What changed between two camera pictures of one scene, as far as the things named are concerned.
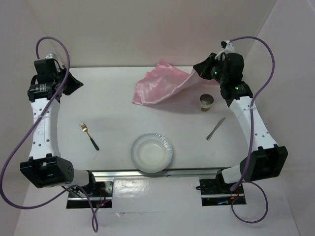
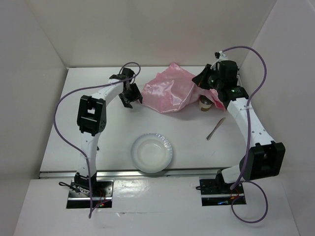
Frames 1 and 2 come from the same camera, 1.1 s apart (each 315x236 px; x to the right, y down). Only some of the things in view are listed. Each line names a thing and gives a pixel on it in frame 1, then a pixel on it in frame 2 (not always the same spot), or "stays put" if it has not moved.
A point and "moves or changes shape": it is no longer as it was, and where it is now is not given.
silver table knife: x=217 y=126 stays put
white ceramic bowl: x=151 y=153 stays put
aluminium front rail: x=106 y=175 stays put
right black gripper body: x=213 y=69 -> x=210 y=79
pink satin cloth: x=164 y=81 moves or changes shape
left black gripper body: x=70 y=84 -> x=131 y=94
